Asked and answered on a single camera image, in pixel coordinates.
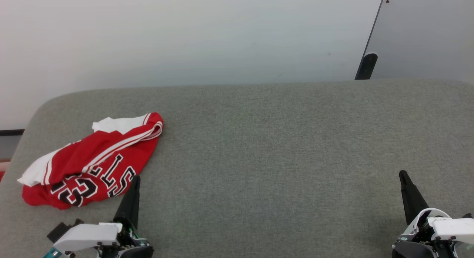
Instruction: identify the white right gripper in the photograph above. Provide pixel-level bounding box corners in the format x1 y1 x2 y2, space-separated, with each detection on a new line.
391 170 474 258

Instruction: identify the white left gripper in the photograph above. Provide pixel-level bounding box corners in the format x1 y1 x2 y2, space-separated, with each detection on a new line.
53 175 154 258

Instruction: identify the red white basketball jersey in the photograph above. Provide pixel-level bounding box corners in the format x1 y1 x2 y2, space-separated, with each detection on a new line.
17 112 164 210

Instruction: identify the grey partition panel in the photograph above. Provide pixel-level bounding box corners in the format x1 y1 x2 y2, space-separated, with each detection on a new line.
365 0 474 84

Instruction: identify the black post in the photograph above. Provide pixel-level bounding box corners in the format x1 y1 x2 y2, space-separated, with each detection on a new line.
354 53 378 80

